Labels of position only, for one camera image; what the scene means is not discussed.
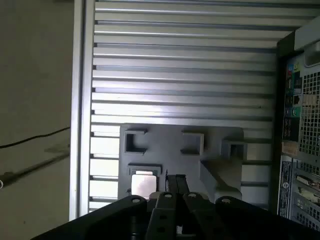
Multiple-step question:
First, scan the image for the grey plastic parts rack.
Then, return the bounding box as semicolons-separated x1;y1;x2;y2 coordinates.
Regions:
116;124;248;210

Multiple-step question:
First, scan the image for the thin black floor cable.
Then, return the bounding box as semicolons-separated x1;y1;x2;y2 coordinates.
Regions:
0;126;71;149

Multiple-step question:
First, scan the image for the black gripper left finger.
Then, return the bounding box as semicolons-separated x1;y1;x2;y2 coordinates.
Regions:
32;174;178;240

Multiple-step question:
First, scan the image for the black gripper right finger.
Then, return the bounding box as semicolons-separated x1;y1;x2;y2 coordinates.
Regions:
176;174;320;240

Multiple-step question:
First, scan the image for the silver square CPU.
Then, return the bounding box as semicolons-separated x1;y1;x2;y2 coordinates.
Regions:
131;173;159;200

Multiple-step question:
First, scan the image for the grey metal floor bar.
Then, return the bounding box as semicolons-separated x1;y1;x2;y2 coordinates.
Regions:
0;149;71;189

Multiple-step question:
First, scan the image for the black PC case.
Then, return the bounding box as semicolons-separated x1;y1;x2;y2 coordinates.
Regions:
276;14;320;230

